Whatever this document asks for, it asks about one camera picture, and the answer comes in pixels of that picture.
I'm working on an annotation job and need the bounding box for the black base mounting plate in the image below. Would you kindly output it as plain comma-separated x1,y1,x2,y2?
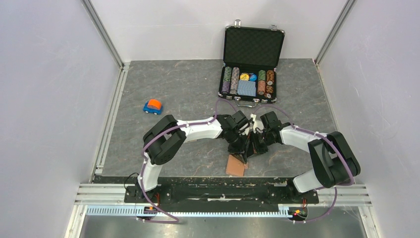
123,177,319,205

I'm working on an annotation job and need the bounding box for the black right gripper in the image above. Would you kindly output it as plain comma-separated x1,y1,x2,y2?
246,130,275,158

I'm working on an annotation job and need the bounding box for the tan leather card holder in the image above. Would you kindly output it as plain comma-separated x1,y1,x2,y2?
225,155,248,177

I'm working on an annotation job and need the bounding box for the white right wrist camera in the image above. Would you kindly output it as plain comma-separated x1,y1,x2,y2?
250,114,264,133

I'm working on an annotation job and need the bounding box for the blue orange toy car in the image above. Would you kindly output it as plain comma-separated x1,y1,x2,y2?
143,99,163,115

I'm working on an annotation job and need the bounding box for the black poker chip case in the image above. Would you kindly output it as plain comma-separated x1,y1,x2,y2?
217,26,285,104

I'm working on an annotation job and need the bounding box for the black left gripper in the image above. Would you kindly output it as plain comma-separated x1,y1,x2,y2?
226,129,249,165

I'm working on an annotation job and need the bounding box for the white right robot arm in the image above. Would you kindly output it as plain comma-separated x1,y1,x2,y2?
246,112,361,202

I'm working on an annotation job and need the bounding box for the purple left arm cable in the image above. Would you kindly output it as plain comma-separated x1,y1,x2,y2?
139,98,237,224

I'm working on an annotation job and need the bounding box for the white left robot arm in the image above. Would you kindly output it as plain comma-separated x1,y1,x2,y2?
136,111,250,202

